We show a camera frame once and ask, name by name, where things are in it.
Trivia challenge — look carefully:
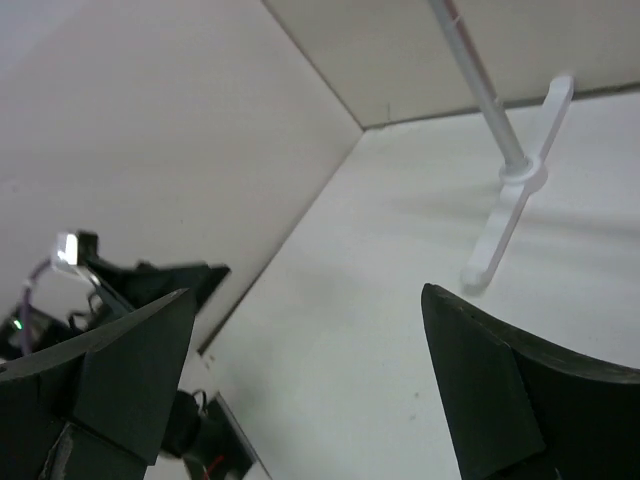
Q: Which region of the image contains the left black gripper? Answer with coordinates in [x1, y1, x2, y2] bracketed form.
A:
[67, 262, 231, 336]

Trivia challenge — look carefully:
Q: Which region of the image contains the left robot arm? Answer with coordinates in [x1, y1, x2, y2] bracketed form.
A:
[1, 258, 231, 361]

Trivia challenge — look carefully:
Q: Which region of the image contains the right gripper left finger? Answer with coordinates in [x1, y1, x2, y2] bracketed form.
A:
[1, 289, 195, 479]

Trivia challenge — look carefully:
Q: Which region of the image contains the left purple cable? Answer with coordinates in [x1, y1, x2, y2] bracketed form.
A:
[14, 254, 56, 356]

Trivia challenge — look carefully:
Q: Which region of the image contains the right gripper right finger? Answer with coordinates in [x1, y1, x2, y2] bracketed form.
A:
[421, 284, 639, 479]

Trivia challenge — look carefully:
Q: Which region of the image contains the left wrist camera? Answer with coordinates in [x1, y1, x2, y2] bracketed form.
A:
[50, 230, 99, 284]

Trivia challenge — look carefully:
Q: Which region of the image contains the white clothes rack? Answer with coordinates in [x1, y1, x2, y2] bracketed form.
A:
[429, 1, 574, 294]

